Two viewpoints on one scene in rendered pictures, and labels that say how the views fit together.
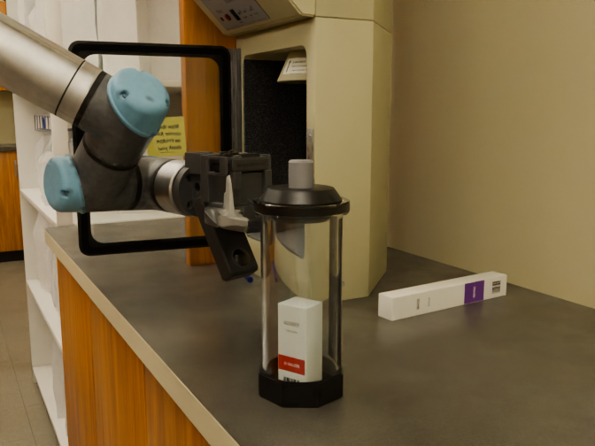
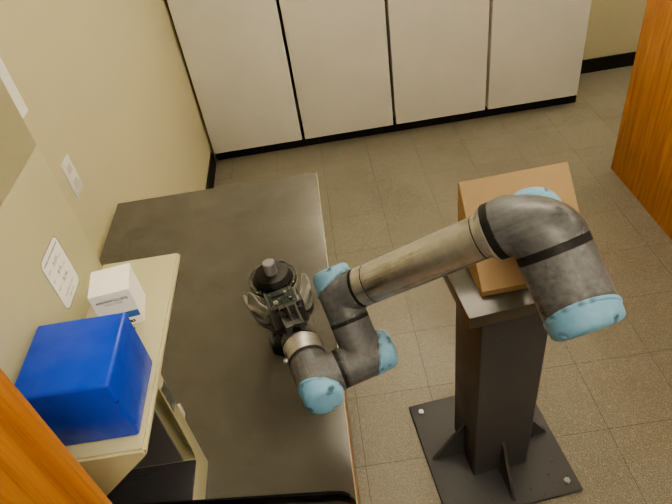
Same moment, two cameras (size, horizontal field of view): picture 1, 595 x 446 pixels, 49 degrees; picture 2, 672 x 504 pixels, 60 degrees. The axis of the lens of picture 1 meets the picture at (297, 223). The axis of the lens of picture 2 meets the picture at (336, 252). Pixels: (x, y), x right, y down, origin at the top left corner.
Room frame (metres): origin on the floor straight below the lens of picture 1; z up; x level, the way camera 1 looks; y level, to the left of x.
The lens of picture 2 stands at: (1.49, 0.59, 2.03)
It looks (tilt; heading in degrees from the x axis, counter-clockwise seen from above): 41 degrees down; 209
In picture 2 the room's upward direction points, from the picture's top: 10 degrees counter-clockwise
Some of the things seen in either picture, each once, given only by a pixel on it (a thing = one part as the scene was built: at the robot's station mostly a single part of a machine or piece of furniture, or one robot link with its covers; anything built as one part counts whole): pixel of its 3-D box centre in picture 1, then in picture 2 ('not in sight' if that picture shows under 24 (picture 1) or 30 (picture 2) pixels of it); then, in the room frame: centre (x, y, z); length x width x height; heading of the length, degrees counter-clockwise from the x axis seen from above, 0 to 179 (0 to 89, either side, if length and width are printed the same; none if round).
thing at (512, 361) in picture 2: not in sight; (495, 373); (0.31, 0.44, 0.45); 0.48 x 0.48 x 0.90; 34
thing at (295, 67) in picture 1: (324, 66); not in sight; (1.25, -0.05, 1.34); 0.18 x 0.18 x 0.05
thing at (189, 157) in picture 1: (222, 188); (290, 320); (0.84, 0.10, 1.17); 0.12 x 0.08 x 0.09; 43
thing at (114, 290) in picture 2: not in sight; (118, 296); (1.15, 0.07, 1.54); 0.05 x 0.05 x 0.06; 36
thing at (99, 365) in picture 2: not in sight; (87, 379); (1.27, 0.14, 1.56); 0.10 x 0.10 x 0.09; 28
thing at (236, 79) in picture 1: (236, 148); not in sight; (1.34, 0.12, 1.19); 0.03 x 0.02 x 0.39; 28
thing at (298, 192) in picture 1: (300, 189); (271, 273); (0.73, 0.00, 1.18); 0.09 x 0.09 x 0.07
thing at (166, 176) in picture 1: (189, 188); (301, 350); (0.90, 0.15, 1.16); 0.08 x 0.05 x 0.08; 133
